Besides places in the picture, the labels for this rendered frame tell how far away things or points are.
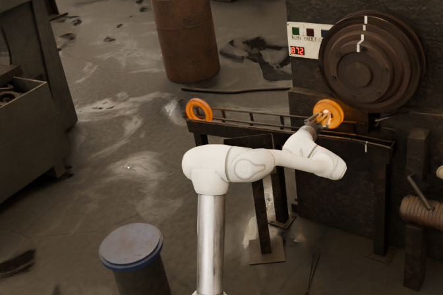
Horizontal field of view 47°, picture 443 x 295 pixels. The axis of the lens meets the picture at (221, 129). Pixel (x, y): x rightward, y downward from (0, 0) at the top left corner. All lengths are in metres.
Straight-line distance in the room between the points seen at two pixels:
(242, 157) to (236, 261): 1.33
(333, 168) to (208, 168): 0.65
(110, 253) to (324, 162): 1.12
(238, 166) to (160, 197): 1.90
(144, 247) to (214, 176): 0.85
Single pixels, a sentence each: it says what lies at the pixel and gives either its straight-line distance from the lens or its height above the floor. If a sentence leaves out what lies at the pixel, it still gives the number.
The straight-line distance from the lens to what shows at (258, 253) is 3.00.
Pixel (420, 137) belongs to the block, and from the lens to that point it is 2.45.
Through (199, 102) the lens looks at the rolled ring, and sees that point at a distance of 3.07.
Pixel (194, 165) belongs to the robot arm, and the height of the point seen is 1.08.
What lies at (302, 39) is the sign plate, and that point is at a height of 1.16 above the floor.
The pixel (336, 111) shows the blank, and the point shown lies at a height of 0.86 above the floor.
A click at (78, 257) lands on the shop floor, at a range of 3.33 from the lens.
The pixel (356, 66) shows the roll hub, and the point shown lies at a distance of 2.28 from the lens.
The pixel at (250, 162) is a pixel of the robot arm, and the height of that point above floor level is 1.12.
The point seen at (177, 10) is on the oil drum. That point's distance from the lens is 4.93.
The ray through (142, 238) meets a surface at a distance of 2.61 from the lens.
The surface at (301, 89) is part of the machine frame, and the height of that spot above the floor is 0.87.
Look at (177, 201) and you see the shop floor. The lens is 3.50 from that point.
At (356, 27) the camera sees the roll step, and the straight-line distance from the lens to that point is 2.30.
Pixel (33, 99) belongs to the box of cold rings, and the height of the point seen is 0.67.
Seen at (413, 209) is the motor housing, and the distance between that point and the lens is 2.48.
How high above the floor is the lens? 2.07
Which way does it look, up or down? 29 degrees down
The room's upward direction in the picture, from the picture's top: 9 degrees counter-clockwise
